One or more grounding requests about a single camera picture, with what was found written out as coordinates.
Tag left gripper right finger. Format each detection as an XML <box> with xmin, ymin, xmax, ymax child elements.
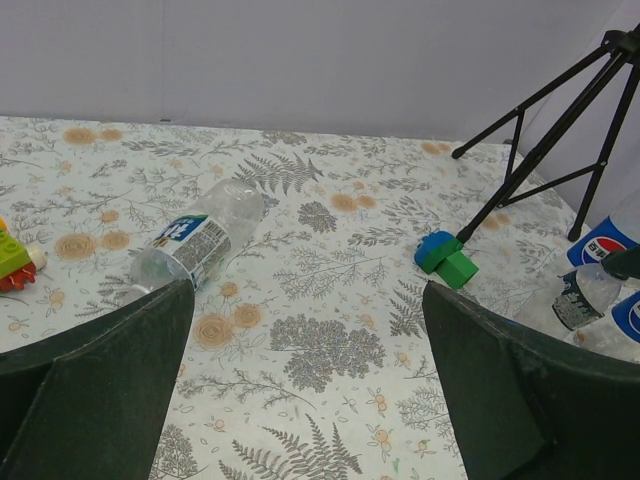
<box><xmin>423</xmin><ymin>282</ymin><xmax>639</xmax><ymax>479</ymax></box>

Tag clear bottle black label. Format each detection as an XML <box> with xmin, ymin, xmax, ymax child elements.
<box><xmin>514</xmin><ymin>263</ymin><xmax>623</xmax><ymax>339</ymax></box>

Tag blue label bottle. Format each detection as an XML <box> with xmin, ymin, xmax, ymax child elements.
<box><xmin>564</xmin><ymin>292</ymin><xmax>639</xmax><ymax>364</ymax></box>

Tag black music stand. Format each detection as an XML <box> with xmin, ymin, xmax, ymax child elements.
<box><xmin>451</xmin><ymin>28</ymin><xmax>639</xmax><ymax>243</ymax></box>

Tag floral table cloth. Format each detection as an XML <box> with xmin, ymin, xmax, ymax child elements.
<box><xmin>0</xmin><ymin>115</ymin><xmax>591</xmax><ymax>480</ymax></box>

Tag multicolour toy brick stack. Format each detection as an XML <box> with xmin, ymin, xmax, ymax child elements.
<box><xmin>0</xmin><ymin>220</ymin><xmax>48</xmax><ymax>293</ymax></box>

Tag clear bottle silver label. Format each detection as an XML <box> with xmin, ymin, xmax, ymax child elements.
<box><xmin>123</xmin><ymin>179</ymin><xmax>264</xmax><ymax>304</ymax></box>

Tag Pepsi plastic bottle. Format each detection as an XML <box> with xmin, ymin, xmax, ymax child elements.
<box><xmin>566</xmin><ymin>190</ymin><xmax>639</xmax><ymax>267</ymax></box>

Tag green blue toy bricks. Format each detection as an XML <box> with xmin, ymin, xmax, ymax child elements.
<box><xmin>414</xmin><ymin>231</ymin><xmax>479</xmax><ymax>290</ymax></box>

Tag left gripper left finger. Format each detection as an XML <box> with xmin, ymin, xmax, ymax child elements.
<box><xmin>1</xmin><ymin>280</ymin><xmax>194</xmax><ymax>479</ymax></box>

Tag black bottle cap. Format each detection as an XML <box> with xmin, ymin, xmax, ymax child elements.
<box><xmin>601</xmin><ymin>245</ymin><xmax>640</xmax><ymax>281</ymax></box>

